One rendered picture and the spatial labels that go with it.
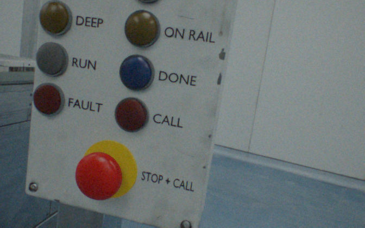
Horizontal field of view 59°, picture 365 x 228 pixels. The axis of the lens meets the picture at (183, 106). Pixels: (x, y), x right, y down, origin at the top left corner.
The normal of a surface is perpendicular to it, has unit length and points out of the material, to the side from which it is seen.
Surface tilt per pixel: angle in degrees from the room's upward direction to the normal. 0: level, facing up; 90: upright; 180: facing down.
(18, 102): 90
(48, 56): 87
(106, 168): 69
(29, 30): 90
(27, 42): 90
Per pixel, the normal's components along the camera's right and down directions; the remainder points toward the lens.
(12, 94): 0.97, 0.17
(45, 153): -0.22, 0.11
